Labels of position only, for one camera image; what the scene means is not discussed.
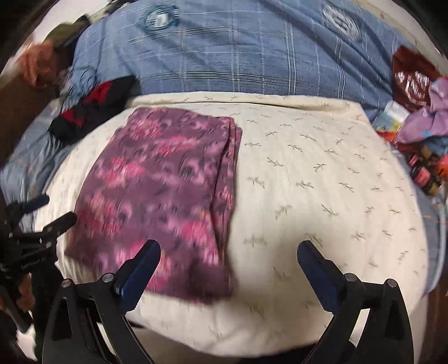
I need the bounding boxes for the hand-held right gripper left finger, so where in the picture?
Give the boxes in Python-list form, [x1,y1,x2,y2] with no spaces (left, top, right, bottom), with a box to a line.
[42,239,162,364]

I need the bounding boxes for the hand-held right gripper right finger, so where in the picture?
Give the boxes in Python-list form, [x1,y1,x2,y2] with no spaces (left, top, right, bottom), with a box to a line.
[297,240,415,364]

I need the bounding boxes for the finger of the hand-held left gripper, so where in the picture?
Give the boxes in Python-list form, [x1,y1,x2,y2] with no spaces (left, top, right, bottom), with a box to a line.
[5,194,51,219]
[21,212,78,246]

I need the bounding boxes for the purple pink patterned garment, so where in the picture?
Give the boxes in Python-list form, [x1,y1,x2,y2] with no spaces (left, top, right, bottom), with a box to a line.
[65,107,244,303]

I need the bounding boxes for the grey blue bedsheet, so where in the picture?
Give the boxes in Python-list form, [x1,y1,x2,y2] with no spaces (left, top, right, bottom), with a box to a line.
[0,98,447,291]

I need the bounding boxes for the red and black garment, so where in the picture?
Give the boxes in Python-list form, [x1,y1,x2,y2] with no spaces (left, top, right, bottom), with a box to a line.
[47,75,137,144]

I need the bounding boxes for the orange cloth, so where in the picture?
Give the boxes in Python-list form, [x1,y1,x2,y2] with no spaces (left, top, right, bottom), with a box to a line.
[16,38,67,88]

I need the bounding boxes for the dark red bottle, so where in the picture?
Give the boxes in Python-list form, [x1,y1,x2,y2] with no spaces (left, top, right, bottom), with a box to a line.
[409,154,438,197]

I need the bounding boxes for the colourful printed packet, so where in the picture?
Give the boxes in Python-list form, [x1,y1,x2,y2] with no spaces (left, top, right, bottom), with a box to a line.
[373,101,410,141]

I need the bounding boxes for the olive green cloth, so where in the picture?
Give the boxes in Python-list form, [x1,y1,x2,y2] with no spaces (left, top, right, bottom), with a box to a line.
[45,16,95,50]

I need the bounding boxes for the lilac cloth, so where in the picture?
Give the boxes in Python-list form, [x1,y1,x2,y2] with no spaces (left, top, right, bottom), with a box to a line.
[394,77,448,144]

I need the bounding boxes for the maroon printed cloth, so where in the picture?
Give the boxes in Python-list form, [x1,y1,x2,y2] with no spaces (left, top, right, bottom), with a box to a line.
[390,47,445,113]

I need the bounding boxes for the blue plaid blanket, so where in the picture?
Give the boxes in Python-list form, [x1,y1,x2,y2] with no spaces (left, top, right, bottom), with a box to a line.
[58,0,414,113]

